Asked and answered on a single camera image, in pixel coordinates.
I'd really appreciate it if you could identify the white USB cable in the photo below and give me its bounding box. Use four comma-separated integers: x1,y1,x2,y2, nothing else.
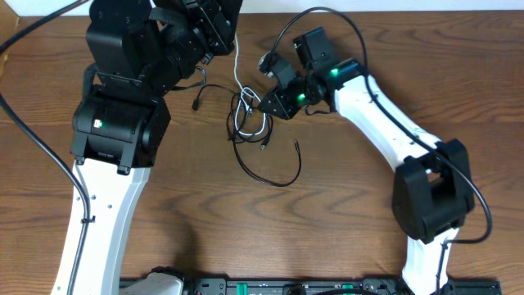
233,32,268,138

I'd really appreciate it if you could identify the cardboard panel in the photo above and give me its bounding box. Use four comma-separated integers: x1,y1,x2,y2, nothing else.
0,2,20,81

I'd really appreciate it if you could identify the black USB cable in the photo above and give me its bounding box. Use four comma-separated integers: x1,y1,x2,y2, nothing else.
191,84,274,151

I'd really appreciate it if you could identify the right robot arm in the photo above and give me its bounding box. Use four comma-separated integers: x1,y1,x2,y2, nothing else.
258,28,474,294

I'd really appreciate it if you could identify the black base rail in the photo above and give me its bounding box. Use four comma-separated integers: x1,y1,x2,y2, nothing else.
118,278,503,295

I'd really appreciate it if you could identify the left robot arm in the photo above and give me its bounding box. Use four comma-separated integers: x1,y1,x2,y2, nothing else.
52,0,242,294

